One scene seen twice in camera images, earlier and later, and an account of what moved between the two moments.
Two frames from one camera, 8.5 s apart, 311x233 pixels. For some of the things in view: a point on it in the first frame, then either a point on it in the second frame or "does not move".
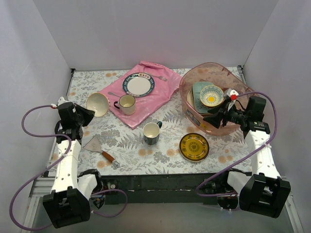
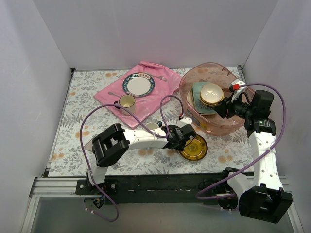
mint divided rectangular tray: [200, 107] does not move
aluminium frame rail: [41, 186] does not move
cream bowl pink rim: [98, 103] -> [212, 93]
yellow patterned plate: [194, 147] does not move
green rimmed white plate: [138, 84] does not move
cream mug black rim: [127, 104] does not move
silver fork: [160, 77] does not move
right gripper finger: [219, 111] -> [226, 101]
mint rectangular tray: [197, 87] does not move
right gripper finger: [214, 120] -> [221, 110]
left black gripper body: [79, 114] -> [184, 137]
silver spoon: [111, 93] does not move
